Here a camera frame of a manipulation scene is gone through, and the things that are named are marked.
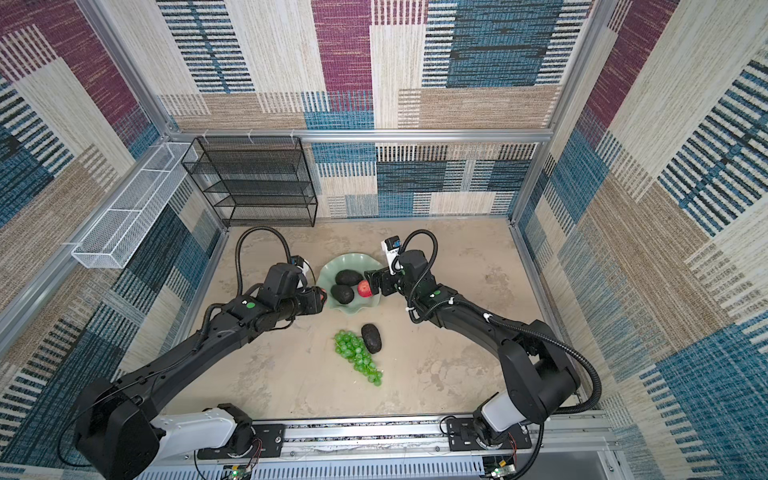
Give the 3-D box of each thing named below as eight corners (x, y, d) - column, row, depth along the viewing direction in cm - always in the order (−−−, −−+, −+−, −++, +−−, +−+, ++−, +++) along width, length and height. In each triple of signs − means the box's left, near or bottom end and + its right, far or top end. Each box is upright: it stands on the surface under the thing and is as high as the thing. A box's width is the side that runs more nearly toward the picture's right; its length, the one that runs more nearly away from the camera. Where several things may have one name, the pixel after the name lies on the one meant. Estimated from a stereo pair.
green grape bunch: (330, 347, 90) (328, 341, 86) (346, 330, 93) (344, 324, 89) (377, 388, 82) (376, 383, 79) (392, 368, 85) (392, 363, 82)
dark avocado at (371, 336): (369, 355, 88) (368, 349, 85) (360, 332, 93) (359, 326, 89) (384, 349, 89) (384, 343, 86) (375, 326, 94) (375, 320, 90)
